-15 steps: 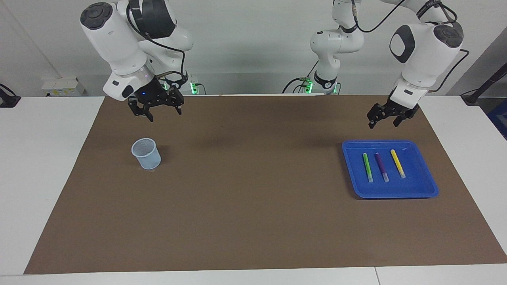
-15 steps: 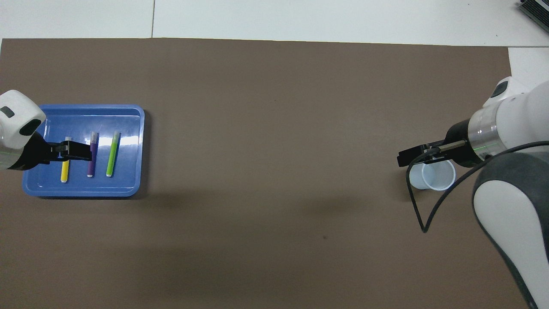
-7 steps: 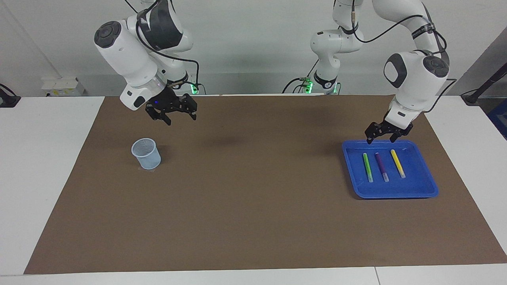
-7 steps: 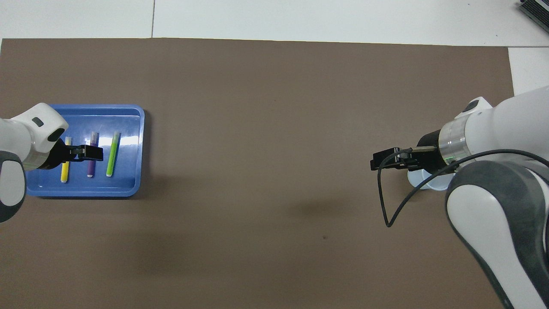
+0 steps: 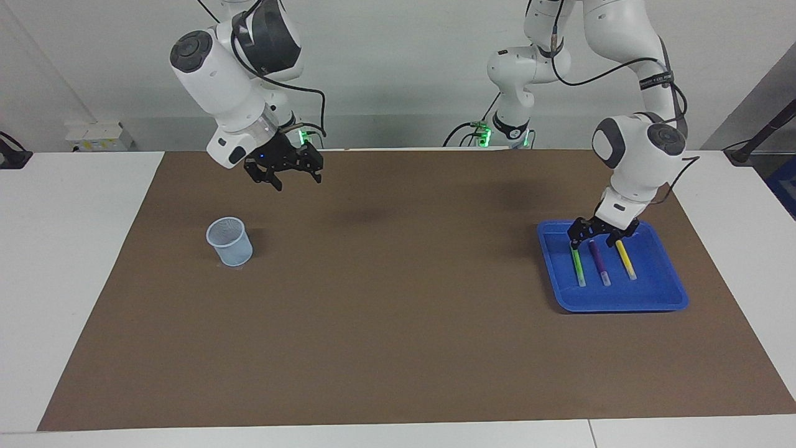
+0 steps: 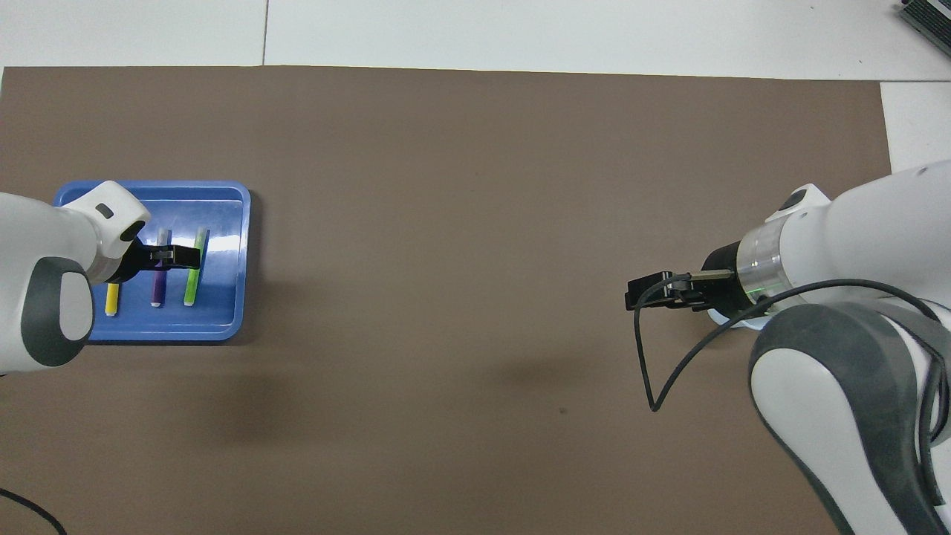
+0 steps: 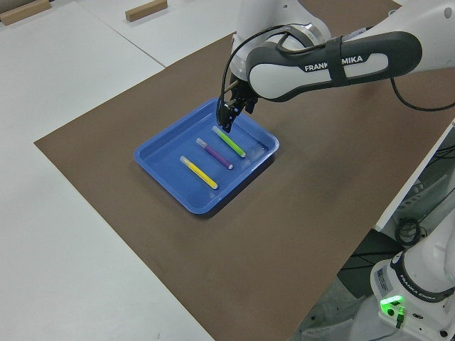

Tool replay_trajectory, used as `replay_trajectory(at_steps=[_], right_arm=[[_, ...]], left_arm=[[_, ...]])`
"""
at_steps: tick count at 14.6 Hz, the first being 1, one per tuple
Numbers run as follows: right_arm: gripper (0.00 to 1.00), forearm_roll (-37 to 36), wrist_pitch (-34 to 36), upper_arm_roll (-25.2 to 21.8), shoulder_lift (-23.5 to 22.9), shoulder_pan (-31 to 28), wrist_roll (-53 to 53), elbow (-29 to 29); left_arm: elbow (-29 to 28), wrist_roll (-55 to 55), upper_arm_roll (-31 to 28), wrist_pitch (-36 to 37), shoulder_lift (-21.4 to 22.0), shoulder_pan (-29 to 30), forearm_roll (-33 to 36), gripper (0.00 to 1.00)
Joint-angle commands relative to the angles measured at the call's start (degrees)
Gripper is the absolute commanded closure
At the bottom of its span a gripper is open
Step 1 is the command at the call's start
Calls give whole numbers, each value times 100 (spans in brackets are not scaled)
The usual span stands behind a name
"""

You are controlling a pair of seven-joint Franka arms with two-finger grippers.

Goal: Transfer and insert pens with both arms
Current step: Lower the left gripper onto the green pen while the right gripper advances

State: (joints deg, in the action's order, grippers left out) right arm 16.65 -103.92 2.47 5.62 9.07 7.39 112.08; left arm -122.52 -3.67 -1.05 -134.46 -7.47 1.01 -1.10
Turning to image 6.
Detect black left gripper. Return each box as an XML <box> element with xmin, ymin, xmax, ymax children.
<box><xmin>111</xmin><ymin>239</ymin><xmax>202</xmax><ymax>286</ymax></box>

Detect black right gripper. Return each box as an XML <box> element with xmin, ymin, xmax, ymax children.
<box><xmin>625</xmin><ymin>241</ymin><xmax>753</xmax><ymax>313</ymax></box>

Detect green pen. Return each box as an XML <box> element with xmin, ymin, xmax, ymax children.
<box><xmin>183</xmin><ymin>228</ymin><xmax>210</xmax><ymax>308</ymax></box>

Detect purple pen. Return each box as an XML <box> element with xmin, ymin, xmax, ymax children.
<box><xmin>150</xmin><ymin>228</ymin><xmax>171</xmax><ymax>309</ymax></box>

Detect blue plastic tray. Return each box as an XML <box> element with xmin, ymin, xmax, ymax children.
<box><xmin>39</xmin><ymin>180</ymin><xmax>253</xmax><ymax>343</ymax></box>

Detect translucent pale blue cup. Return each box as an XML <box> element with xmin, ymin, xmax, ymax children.
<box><xmin>705</xmin><ymin>305</ymin><xmax>774</xmax><ymax>332</ymax></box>

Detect brown table mat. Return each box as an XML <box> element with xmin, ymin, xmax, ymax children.
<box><xmin>0</xmin><ymin>65</ymin><xmax>935</xmax><ymax>535</ymax></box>

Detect grey ribbed device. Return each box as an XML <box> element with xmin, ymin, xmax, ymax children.
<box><xmin>898</xmin><ymin>0</ymin><xmax>951</xmax><ymax>59</ymax></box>

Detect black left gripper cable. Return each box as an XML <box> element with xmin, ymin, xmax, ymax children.
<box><xmin>0</xmin><ymin>487</ymin><xmax>68</xmax><ymax>535</ymax></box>

